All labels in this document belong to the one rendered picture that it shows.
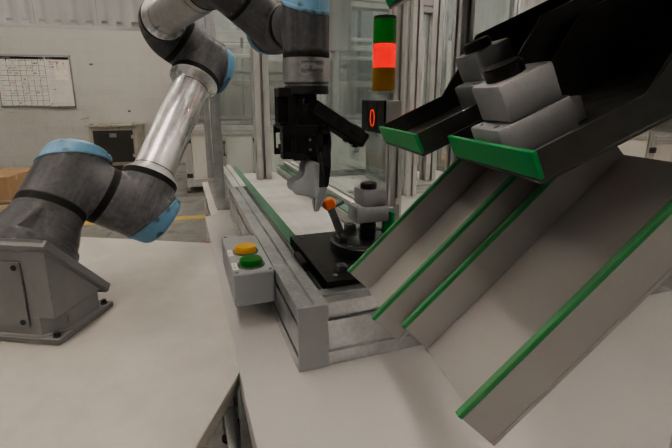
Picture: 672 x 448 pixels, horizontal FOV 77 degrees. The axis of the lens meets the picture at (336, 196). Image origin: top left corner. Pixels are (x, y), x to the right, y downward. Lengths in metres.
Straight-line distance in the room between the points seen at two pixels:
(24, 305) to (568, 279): 0.76
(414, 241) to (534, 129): 0.28
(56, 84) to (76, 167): 8.46
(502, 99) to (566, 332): 0.18
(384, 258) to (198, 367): 0.32
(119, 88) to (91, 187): 8.17
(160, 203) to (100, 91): 8.23
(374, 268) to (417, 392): 0.17
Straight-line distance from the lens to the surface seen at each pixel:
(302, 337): 0.63
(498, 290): 0.46
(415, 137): 0.42
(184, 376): 0.69
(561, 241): 0.46
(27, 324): 0.86
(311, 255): 0.77
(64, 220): 0.86
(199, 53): 1.11
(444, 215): 0.59
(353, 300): 0.64
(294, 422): 0.59
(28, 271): 0.82
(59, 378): 0.76
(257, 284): 0.75
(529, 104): 0.35
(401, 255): 0.59
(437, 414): 0.61
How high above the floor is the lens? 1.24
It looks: 13 degrees down
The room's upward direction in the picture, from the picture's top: straight up
